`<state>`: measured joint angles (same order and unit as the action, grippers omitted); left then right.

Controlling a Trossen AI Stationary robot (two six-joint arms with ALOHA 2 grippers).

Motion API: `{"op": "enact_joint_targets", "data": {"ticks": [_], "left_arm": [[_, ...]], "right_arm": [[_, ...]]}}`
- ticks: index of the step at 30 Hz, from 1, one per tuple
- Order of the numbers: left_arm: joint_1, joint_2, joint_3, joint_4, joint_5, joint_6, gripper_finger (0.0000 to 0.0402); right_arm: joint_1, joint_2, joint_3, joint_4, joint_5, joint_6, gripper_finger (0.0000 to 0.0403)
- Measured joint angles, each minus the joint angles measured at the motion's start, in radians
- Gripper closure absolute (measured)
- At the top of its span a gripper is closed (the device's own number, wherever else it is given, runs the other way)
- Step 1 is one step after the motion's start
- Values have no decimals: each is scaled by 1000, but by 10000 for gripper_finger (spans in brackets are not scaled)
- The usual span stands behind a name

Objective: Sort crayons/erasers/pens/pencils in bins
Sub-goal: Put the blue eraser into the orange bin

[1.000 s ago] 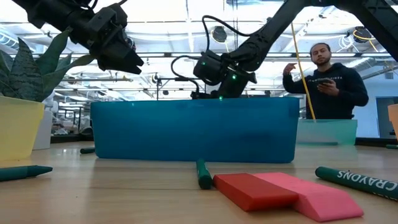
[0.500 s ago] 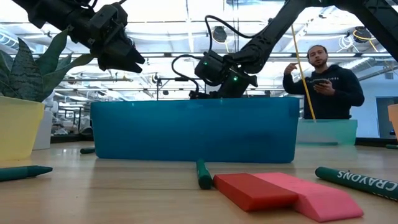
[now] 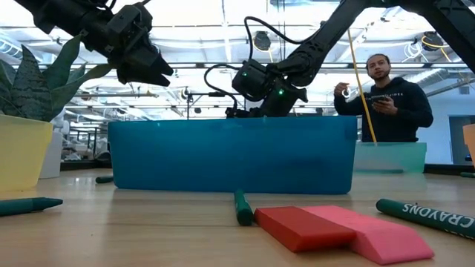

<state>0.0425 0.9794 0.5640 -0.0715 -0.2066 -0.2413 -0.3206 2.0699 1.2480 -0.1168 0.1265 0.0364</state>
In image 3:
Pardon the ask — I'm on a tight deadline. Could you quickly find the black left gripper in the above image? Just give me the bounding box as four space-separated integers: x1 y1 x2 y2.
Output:
105 36 174 87

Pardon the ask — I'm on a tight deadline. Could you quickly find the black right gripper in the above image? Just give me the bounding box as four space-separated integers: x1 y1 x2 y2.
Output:
259 87 309 118

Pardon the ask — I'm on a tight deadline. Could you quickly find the dark blue plastic bin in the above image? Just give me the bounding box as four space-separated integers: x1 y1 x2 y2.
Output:
108 115 358 195

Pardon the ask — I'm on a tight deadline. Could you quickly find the green plant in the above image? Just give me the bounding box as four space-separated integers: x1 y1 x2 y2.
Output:
0 35 112 179

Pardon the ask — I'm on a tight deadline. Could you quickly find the red eraser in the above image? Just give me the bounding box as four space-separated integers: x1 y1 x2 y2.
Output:
254 206 358 254

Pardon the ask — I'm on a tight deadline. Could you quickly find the pink eraser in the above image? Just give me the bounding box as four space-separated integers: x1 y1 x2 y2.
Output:
301 205 435 266

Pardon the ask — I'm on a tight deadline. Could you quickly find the green crayon white lettering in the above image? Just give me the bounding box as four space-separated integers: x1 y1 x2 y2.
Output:
375 198 475 240

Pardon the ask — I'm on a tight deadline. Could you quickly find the orange translucent plastic bin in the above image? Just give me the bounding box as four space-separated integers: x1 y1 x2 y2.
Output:
462 123 475 170

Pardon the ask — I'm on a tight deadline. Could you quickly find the ceiling light bar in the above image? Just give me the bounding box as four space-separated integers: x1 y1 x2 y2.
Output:
10 62 475 71

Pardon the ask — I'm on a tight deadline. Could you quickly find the white background object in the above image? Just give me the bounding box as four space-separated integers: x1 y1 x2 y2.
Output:
51 109 71 135

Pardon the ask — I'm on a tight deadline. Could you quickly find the person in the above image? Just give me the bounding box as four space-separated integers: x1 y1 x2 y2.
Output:
332 53 434 144

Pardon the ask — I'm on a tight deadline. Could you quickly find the teal translucent plastic bin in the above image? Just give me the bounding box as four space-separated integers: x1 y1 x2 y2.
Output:
352 142 428 174

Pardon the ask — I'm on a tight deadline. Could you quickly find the dark door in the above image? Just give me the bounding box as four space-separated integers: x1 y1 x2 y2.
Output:
448 115 475 165

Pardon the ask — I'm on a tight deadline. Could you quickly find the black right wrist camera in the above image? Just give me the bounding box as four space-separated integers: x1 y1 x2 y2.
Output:
226 107 263 119

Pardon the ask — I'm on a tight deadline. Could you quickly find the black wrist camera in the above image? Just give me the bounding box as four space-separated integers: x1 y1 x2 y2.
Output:
226 107 263 119
106 2 154 41

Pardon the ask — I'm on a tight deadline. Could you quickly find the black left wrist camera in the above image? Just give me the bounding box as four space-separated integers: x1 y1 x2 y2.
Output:
106 2 154 41

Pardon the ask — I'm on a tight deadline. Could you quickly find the black background frame rig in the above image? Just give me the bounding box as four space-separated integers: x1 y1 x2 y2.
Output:
186 92 238 120

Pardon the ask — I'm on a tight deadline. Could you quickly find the large ceiling cable reel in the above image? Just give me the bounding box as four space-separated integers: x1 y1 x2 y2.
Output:
252 30 273 53
421 30 445 53

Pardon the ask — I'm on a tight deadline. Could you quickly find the yellow hanging cable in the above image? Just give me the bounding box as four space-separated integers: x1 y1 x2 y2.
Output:
347 29 378 144

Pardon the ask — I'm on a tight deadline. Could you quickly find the black hanging cable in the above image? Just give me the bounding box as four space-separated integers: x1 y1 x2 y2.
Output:
276 0 286 60

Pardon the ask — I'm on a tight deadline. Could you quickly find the silver ventilation duct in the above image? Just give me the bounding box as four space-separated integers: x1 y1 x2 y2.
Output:
407 68 475 98

